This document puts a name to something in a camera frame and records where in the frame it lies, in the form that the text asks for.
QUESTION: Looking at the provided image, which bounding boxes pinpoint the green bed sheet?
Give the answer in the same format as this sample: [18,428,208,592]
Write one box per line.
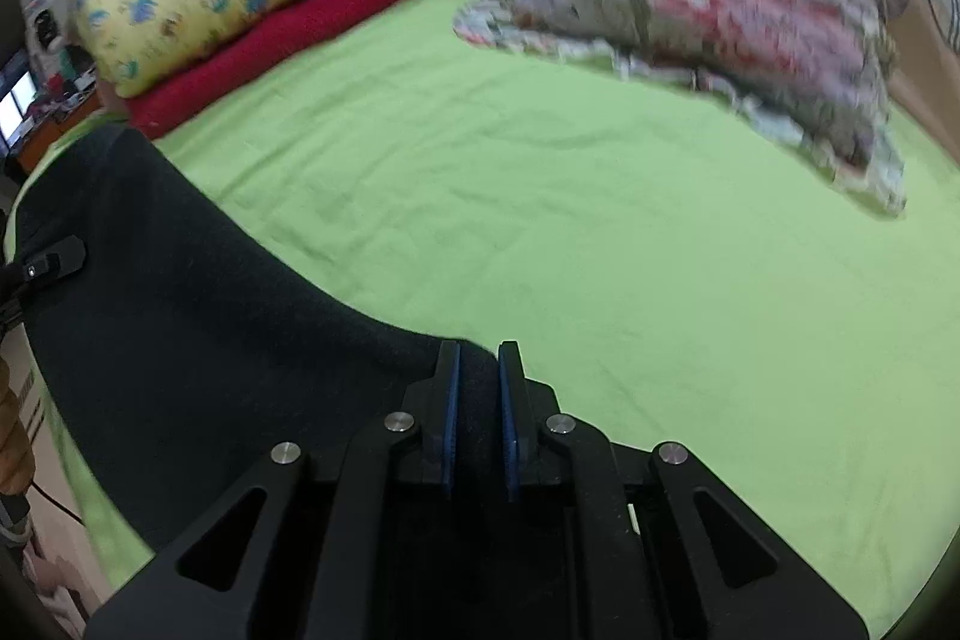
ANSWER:
[4,0,960,639]

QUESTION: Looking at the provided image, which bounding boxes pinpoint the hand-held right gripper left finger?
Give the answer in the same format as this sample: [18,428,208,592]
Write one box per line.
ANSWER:
[85,340,461,640]

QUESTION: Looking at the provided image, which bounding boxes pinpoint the black pants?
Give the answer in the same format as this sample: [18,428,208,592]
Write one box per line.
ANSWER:
[6,124,638,555]

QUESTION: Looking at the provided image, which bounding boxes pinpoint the person's left forearm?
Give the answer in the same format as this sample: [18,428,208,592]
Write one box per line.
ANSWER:
[0,355,37,498]

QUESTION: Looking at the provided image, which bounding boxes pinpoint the floral patterned blanket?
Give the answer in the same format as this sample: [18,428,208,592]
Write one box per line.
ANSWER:
[454,0,910,220]

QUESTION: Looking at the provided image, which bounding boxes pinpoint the red folded blanket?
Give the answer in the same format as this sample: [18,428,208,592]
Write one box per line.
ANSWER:
[124,0,458,140]

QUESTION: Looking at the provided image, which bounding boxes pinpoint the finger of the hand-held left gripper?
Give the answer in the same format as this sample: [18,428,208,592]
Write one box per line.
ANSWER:
[21,236,87,287]

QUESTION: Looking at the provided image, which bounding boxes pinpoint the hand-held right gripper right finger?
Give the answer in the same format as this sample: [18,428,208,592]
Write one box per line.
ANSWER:
[498,341,869,640]

